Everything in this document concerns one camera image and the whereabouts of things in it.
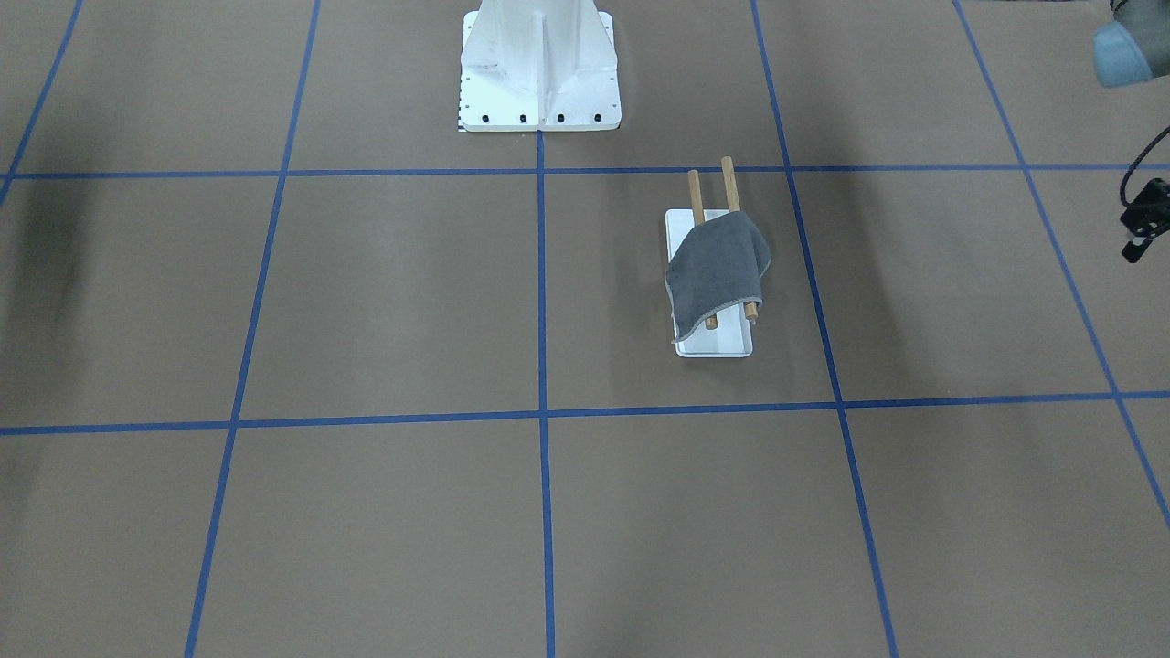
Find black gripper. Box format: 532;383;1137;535
1121;178;1169;263

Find grey blue-backed towel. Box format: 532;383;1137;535
665;210;773;348

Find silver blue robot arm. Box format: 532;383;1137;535
1093;1;1169;265

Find wooden towel rack white base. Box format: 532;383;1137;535
665;155;772;359

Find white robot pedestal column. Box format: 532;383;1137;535
457;1;622;133

